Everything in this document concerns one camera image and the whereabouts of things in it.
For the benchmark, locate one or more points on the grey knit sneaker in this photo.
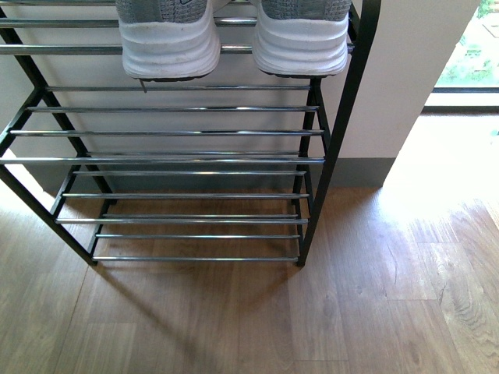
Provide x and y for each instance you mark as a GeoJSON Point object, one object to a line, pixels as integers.
{"type": "Point", "coordinates": [164, 40]}
{"type": "Point", "coordinates": [301, 38]}

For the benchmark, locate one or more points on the black metal shoe rack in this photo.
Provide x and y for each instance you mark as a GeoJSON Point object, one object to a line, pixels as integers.
{"type": "Point", "coordinates": [231, 166]}

